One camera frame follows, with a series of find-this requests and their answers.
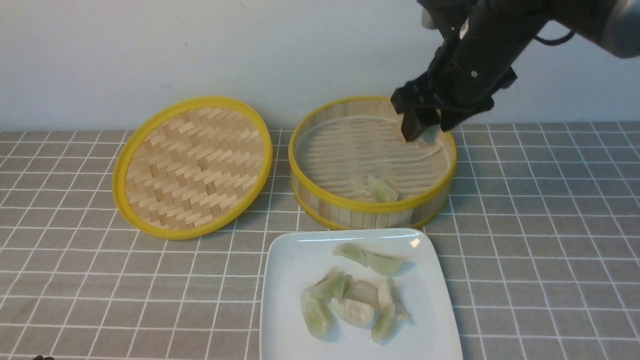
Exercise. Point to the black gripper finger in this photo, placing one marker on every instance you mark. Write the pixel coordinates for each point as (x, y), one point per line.
(414, 123)

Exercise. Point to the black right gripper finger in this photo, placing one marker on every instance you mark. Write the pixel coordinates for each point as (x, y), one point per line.
(449, 119)

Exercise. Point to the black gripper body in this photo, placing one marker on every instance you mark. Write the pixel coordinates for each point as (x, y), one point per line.
(482, 39)

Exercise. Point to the white dumpling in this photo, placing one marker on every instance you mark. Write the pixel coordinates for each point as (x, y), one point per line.
(429, 137)

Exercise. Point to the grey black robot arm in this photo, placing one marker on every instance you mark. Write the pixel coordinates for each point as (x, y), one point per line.
(613, 25)

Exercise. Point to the green dumpling plate top left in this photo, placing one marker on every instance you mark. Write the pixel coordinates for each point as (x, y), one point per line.
(352, 252)

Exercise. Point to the green dumpling plate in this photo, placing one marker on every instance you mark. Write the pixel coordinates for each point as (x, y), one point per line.
(386, 265)
(317, 317)
(335, 284)
(352, 252)
(385, 324)

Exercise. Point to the green dumpling plate top right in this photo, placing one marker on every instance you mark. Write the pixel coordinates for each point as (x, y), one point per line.
(386, 265)

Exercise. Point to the pale pink dumpling plate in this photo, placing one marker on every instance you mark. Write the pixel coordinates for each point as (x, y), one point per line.
(363, 292)

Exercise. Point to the white square plate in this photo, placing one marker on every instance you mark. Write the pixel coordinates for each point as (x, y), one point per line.
(298, 260)

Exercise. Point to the green dumpling plate middle left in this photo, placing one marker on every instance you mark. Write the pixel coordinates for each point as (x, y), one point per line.
(335, 284)

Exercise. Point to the white dumpling plate centre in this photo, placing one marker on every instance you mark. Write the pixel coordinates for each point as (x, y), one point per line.
(352, 312)

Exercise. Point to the green dumpling plate bottom right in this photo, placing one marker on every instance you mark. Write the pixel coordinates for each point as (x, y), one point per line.
(385, 324)

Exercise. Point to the green dumpling plate bottom left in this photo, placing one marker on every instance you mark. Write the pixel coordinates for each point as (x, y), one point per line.
(317, 317)

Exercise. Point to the green dumpling in steamer front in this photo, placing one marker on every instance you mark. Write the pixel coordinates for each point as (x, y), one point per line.
(380, 191)

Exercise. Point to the bamboo steamer basket yellow rim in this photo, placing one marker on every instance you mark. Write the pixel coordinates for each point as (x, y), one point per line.
(332, 151)

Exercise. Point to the bamboo steamer lid yellow rim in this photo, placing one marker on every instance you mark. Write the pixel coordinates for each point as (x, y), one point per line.
(192, 168)

